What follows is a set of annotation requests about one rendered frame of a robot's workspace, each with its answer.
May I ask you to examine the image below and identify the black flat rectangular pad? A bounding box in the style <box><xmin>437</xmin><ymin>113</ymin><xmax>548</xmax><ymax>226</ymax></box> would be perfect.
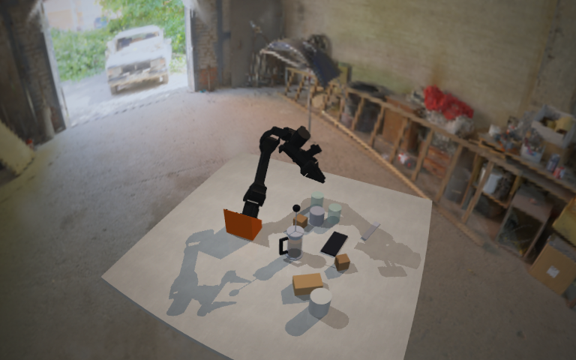
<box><xmin>321</xmin><ymin>231</ymin><xmax>348</xmax><ymax>257</ymax></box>

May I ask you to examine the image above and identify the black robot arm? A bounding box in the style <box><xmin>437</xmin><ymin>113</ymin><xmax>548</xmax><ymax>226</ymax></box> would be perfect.
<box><xmin>240</xmin><ymin>125</ymin><xmax>322</xmax><ymax>219</ymax></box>

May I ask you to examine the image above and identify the grey cylinder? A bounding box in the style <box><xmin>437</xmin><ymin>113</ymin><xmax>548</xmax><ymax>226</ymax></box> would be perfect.
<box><xmin>308</xmin><ymin>288</ymin><xmax>332</xmax><ymax>318</ymax></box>
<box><xmin>309</xmin><ymin>206</ymin><xmax>325</xmax><ymax>227</ymax></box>

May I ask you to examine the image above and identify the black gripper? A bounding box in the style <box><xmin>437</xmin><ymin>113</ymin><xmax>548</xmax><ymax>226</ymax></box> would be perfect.
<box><xmin>291</xmin><ymin>148</ymin><xmax>326</xmax><ymax>184</ymax></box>

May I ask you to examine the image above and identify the glass french press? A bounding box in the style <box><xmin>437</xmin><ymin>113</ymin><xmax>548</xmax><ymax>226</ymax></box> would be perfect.
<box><xmin>279</xmin><ymin>205</ymin><xmax>305</xmax><ymax>260</ymax></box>

